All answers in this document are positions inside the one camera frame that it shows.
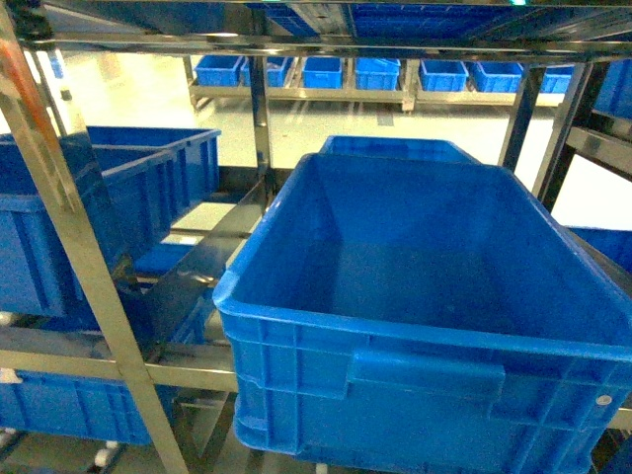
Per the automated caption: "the long blue crate middle shelf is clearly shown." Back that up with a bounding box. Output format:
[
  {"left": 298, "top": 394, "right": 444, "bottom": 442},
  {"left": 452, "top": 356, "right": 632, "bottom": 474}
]
[{"left": 1, "top": 126, "right": 221, "bottom": 318}]

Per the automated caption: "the steel shelf rack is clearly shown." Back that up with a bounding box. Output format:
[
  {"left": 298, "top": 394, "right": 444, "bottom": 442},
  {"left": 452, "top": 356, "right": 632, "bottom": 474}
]
[{"left": 1, "top": 1, "right": 631, "bottom": 473}]

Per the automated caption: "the large blue target crate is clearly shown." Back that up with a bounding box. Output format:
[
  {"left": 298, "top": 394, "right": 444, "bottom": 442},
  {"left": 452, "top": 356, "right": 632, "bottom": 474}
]
[{"left": 213, "top": 154, "right": 631, "bottom": 473}]

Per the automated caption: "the blue crate with white bag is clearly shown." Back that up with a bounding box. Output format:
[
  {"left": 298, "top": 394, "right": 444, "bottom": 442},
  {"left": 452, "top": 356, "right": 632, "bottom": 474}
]
[{"left": 0, "top": 295, "right": 213, "bottom": 447}]

